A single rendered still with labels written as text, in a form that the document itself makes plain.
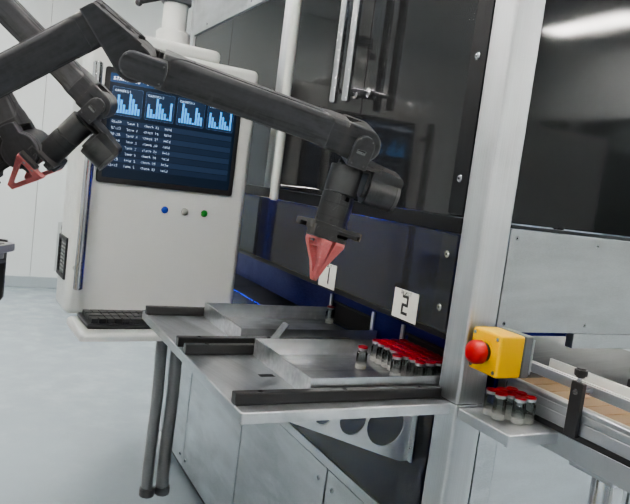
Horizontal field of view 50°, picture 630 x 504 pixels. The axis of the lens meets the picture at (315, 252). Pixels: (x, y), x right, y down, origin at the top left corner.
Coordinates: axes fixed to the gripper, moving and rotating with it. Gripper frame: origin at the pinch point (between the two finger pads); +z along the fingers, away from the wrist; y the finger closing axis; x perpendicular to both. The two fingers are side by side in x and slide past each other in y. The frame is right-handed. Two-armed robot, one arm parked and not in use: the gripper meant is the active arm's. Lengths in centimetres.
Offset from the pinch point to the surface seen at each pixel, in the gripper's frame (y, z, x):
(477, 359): 23.2, 5.1, -19.4
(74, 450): 12, 107, 182
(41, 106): -17, -52, 544
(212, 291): 17, 17, 90
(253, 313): 15, 16, 54
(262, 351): 2.5, 17.8, 15.8
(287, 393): -2.5, 19.1, -7.8
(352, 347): 24.8, 13.7, 19.8
